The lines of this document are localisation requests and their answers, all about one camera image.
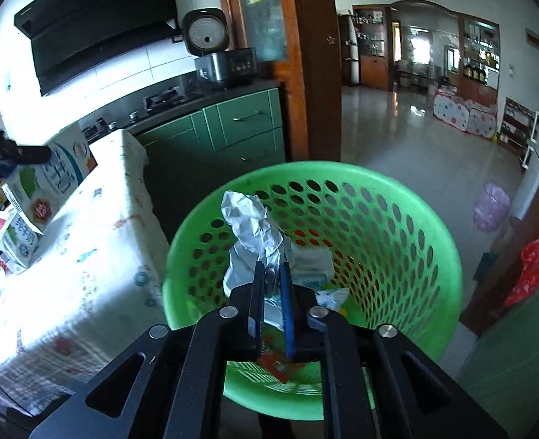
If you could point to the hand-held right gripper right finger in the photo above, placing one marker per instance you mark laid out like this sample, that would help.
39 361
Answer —
287 315

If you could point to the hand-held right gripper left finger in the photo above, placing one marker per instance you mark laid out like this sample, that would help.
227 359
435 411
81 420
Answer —
258 311

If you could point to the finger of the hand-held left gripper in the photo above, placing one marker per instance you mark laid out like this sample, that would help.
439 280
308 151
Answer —
20 154

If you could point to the large blue white milk carton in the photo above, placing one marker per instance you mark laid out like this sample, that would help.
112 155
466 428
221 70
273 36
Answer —
59 173

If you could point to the silver foil wrapper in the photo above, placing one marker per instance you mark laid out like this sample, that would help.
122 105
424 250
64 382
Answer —
246 224

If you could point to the green perforated plastic basket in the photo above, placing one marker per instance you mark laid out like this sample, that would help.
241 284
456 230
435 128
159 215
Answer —
388 238

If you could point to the small crumpled white paper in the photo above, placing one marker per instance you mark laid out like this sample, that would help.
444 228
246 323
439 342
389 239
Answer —
332 298

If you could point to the red snack wrapper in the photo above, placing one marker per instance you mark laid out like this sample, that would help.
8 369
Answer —
278 366

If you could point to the white tissue packet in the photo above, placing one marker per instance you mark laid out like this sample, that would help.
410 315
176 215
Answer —
313 267

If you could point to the small green white milk carton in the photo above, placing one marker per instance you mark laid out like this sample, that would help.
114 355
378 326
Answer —
20 242

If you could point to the white printed vehicle cloth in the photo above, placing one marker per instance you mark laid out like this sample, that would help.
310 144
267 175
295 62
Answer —
91 260

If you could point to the black gas stove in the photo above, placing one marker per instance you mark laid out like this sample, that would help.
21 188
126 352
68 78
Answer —
164 97

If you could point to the black range hood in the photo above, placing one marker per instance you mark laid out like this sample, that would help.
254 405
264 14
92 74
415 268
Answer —
91 13

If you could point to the green kitchen cabinet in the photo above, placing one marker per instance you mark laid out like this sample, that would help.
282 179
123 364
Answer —
242 123

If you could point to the grey rice cooker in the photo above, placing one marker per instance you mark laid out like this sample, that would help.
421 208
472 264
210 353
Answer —
205 32

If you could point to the black countertop appliance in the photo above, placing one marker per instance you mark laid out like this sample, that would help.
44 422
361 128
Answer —
226 67

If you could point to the pink plastic bag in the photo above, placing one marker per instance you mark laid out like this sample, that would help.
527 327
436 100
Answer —
491 206

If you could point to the red plastic bag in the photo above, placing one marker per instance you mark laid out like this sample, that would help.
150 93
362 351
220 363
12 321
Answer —
535 265

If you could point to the dotted white play tent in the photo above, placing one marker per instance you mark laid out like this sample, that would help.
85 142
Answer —
464 114

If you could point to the brown wooden cupboard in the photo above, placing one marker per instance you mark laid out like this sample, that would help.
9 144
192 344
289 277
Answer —
372 50

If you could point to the frosted glass door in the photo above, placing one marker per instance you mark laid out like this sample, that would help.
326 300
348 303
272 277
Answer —
262 9

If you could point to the white low shelf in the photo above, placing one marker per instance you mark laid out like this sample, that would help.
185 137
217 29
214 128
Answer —
519 123

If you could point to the wooden display cabinet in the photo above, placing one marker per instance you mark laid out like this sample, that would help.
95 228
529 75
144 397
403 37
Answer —
477 55

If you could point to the brown wooden door frame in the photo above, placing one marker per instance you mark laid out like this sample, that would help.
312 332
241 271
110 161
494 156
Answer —
315 64

